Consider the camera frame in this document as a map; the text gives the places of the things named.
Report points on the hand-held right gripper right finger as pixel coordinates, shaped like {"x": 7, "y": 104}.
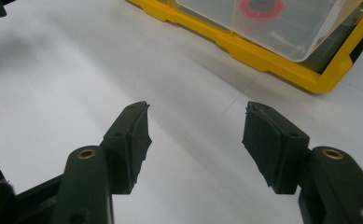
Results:
{"x": 275, "y": 149}

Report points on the clear plastic drawer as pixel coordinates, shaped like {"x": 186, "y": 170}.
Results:
{"x": 294, "y": 35}

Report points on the red round disc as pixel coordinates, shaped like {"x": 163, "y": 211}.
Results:
{"x": 247, "y": 14}

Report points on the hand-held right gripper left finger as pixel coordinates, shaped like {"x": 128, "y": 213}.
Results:
{"x": 129, "y": 146}

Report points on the yellow black organizer cabinet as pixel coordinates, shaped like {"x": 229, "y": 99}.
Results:
{"x": 263, "y": 59}

